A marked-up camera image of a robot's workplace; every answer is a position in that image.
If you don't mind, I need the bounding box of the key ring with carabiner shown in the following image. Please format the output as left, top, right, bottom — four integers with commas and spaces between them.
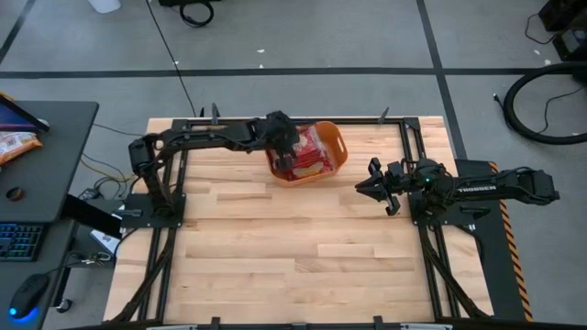
79, 250, 114, 268

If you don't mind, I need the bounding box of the thick black hose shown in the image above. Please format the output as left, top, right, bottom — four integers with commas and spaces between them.
502, 60, 587, 147

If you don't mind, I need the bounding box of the black mat with hazard stripe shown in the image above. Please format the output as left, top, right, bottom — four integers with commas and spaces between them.
452, 159, 536, 323

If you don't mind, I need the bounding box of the backlit keyboard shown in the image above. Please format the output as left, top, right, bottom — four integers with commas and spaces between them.
0, 222, 48, 263

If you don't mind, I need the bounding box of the yellow cable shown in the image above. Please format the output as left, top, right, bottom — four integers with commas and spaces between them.
79, 157, 138, 182

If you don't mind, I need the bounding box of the black caster wheel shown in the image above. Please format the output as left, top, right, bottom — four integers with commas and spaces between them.
53, 297, 75, 315

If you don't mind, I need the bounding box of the orange plastic basket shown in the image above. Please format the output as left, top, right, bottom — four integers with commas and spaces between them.
264, 120, 349, 189

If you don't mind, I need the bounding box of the black desk foot bar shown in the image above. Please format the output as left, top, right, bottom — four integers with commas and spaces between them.
61, 193, 123, 240

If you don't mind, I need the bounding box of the long black floor cable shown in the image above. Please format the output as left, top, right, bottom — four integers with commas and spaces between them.
145, 0, 199, 118

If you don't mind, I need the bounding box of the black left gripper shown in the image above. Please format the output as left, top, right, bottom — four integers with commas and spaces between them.
265, 109, 301, 172

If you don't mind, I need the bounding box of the black computer mouse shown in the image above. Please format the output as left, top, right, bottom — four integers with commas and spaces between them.
7, 272, 51, 321

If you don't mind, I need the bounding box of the black desk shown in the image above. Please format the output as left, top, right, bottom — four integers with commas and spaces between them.
0, 100, 100, 330

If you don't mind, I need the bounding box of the computer monitor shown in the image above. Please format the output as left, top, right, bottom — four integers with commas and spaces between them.
0, 93, 51, 134

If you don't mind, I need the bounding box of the white booklet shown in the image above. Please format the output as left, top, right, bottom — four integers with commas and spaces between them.
89, 228, 121, 256

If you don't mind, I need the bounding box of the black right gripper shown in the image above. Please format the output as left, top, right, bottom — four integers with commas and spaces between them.
356, 157, 415, 217

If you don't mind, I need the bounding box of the small round black object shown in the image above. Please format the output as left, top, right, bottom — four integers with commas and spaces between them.
5, 185, 27, 204

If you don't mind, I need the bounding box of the black equipment case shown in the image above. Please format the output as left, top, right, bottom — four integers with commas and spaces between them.
537, 0, 587, 63

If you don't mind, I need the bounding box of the orange snack bag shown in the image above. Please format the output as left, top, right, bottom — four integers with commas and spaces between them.
0, 131, 44, 167

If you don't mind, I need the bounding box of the thin black plug cable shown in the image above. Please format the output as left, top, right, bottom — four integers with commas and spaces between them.
492, 86, 587, 135

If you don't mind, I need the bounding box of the black coiled cable loop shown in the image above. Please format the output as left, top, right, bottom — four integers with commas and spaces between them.
178, 0, 216, 29

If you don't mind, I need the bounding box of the white bucket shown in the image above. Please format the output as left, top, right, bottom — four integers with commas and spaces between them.
87, 0, 122, 15

